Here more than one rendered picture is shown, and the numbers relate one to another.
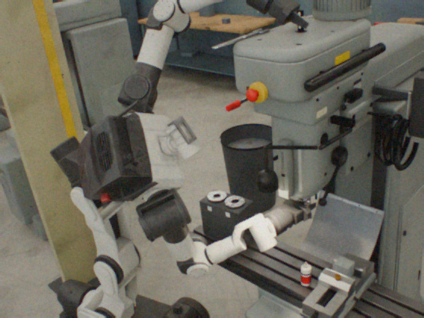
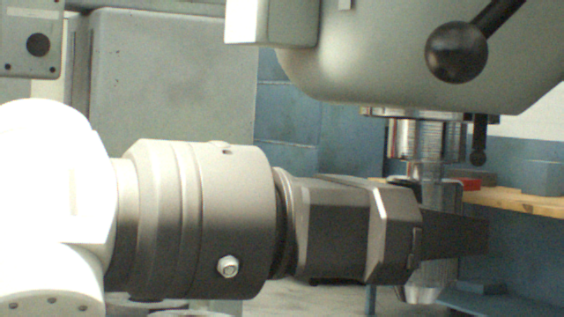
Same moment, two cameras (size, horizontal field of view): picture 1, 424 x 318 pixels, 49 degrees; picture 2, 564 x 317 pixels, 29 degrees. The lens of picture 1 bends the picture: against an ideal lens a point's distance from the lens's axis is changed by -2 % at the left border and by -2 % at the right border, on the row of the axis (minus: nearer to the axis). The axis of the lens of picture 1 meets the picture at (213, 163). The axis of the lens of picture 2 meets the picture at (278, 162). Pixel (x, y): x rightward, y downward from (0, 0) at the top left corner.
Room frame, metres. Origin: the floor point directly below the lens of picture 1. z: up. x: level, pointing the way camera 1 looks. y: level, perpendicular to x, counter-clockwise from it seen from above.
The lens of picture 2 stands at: (0.83, -0.42, 1.31)
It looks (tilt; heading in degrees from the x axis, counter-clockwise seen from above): 3 degrees down; 16
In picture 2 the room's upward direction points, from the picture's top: 4 degrees clockwise
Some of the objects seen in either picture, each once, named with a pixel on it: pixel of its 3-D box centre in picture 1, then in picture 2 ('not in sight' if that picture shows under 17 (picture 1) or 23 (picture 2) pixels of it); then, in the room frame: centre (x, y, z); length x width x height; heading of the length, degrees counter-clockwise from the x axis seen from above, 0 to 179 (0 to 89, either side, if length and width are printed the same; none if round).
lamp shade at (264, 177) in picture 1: (266, 179); not in sight; (1.32, -0.17, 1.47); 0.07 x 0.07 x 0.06
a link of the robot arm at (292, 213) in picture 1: (288, 215); (279, 227); (1.43, -0.25, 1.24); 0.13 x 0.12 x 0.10; 36
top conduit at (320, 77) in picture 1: (347, 64); not in sight; (1.40, -0.45, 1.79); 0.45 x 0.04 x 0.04; 133
